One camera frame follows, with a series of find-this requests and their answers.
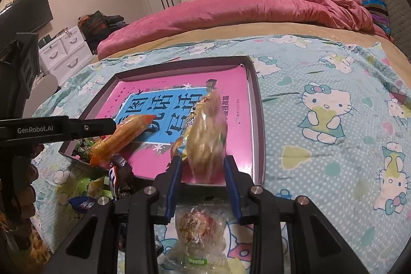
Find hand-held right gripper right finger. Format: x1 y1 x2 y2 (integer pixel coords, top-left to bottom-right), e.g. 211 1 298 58
223 155 376 274

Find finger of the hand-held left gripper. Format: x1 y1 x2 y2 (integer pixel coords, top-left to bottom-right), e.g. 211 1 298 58
69 118 116 140

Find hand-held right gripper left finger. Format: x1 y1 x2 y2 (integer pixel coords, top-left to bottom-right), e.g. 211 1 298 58
43 155 183 274

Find green cartoon snack packet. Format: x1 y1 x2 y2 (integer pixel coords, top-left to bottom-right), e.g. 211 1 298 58
72 137 100 162

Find orange cracker packet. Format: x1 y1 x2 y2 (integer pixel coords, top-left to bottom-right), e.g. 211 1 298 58
89 114 156 167

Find clear green-label snack packet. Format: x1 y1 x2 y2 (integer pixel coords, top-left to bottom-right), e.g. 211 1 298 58
167 203 232 274

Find brown chocolate bar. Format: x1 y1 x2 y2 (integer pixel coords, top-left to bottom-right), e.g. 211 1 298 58
107 154 134 201

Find light green snack packet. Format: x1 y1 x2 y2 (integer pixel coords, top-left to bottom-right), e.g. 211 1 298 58
56 176 111 207

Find yellow snack packet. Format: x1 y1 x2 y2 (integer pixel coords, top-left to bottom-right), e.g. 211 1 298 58
170 91 228 185

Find dark blue snack packet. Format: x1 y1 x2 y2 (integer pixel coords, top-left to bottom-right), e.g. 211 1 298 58
69 195 97 213

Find shallow grey cardboard box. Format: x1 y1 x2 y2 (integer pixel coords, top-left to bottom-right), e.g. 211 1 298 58
59 56 266 188

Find person's left hand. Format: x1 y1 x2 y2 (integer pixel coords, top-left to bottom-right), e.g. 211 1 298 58
14 144 45 230

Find white chair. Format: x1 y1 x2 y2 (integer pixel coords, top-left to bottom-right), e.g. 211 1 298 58
24 74 58 116

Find white drawer chest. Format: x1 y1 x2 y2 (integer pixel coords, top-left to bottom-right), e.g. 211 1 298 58
39 25 91 77

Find cat-printed blue blanket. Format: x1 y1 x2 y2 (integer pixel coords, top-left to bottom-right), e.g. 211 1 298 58
30 35 411 274

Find pile of dark bags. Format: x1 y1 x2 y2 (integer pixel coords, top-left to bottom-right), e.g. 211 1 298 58
78 11 127 53

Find pink book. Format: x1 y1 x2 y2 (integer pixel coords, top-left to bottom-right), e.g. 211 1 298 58
109 65 254 178

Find black television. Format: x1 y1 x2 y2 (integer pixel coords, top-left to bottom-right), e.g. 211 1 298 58
0 0 53 46

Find pink duvet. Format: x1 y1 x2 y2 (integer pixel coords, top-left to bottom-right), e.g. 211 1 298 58
97 0 390 58

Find striped colourful pillow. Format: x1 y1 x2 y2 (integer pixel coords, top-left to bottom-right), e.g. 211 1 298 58
360 0 390 35

